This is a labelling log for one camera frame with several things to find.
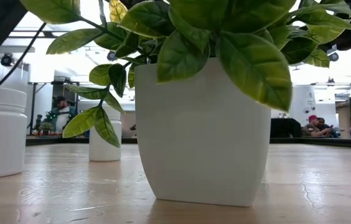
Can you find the black draped table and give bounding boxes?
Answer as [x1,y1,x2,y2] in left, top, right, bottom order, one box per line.
[270,118,302,139]

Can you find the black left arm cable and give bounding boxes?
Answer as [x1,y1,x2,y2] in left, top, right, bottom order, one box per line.
[0,21,47,88]

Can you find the green artificial plant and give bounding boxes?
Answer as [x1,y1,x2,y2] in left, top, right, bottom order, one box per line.
[18,0,351,149]

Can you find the black aluminium table frame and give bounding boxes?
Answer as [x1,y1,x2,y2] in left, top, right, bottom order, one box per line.
[26,136,351,149]

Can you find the small background plant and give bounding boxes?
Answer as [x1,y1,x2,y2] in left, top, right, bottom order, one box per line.
[38,122,54,136]

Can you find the person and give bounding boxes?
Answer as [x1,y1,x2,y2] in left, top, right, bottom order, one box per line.
[317,116,340,138]
[48,95,77,134]
[302,114,332,138]

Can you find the white plant pot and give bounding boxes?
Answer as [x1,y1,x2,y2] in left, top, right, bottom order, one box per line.
[134,57,272,208]

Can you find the white cylindrical tank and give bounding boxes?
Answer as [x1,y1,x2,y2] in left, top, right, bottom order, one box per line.
[290,85,317,125]

